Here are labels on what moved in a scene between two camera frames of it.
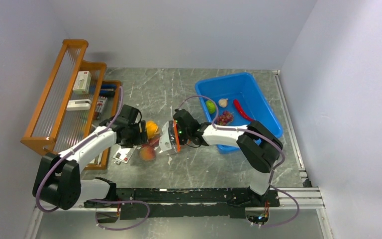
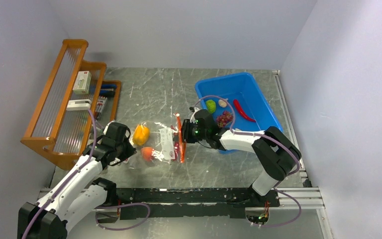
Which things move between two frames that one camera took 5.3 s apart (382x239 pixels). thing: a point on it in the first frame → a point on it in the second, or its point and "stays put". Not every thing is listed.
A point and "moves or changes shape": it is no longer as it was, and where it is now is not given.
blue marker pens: [108, 90] stays put
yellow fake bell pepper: [151, 127] moves or changes shape
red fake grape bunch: [225, 118] stays put
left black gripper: [141, 138] → [130, 150]
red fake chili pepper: [237, 105] stays put
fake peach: [147, 153] stays put
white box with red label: [82, 82] stays put
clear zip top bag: [164, 139] moves or changes shape
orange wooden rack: [76, 100] stays put
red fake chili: [154, 142] moves or changes shape
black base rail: [152, 203] stays put
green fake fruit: [211, 106] stays put
